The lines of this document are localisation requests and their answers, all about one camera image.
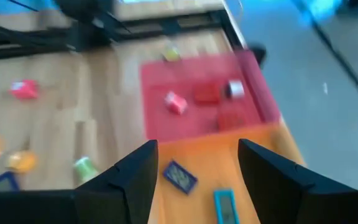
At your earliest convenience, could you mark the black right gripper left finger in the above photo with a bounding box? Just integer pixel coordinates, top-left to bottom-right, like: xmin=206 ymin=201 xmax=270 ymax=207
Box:
xmin=0 ymin=139 xmax=160 ymax=224

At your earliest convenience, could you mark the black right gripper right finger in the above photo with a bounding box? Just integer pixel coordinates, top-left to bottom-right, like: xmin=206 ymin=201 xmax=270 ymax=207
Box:
xmin=237 ymin=138 xmax=358 ymax=224

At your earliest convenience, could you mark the green wall charger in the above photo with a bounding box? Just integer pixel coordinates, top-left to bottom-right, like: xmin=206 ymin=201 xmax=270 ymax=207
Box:
xmin=73 ymin=156 xmax=99 ymax=184

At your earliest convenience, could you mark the dark purple digital timer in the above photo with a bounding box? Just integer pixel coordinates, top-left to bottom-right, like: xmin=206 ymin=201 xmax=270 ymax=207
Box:
xmin=162 ymin=160 xmax=198 ymax=195
xmin=0 ymin=170 xmax=21 ymax=192

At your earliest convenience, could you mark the teal digital timer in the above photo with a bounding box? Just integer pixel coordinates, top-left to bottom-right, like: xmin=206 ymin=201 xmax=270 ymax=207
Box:
xmin=213 ymin=189 xmax=241 ymax=224

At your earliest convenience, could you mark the red white-label wall charger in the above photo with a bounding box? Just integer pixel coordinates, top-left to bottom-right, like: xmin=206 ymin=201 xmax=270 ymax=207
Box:
xmin=163 ymin=91 xmax=188 ymax=115
xmin=218 ymin=110 xmax=245 ymax=131

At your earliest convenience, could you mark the dark red wall charger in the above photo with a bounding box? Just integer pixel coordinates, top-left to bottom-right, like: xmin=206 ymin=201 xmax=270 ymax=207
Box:
xmin=193 ymin=82 xmax=222 ymax=105

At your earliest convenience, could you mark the black hourglass yellow sand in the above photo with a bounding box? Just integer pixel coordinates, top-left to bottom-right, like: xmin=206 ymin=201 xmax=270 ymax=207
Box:
xmin=162 ymin=43 xmax=181 ymax=62

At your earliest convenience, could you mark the orange plastic bin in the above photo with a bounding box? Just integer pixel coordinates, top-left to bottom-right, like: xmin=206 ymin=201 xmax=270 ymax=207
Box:
xmin=147 ymin=123 xmax=307 ymax=224

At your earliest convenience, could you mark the orange hourglass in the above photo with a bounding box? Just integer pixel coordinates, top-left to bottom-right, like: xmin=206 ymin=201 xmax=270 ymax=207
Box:
xmin=0 ymin=133 xmax=39 ymax=174

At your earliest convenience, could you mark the pink plastic bin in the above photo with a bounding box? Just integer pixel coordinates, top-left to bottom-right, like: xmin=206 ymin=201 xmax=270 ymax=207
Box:
xmin=140 ymin=49 xmax=282 ymax=144

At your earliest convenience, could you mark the pink wall charger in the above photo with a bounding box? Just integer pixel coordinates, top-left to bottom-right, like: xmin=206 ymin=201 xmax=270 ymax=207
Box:
xmin=8 ymin=79 xmax=40 ymax=100

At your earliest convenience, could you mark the black aluminium table frame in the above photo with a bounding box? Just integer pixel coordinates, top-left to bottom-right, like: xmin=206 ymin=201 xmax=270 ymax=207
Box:
xmin=0 ymin=11 xmax=248 ymax=63

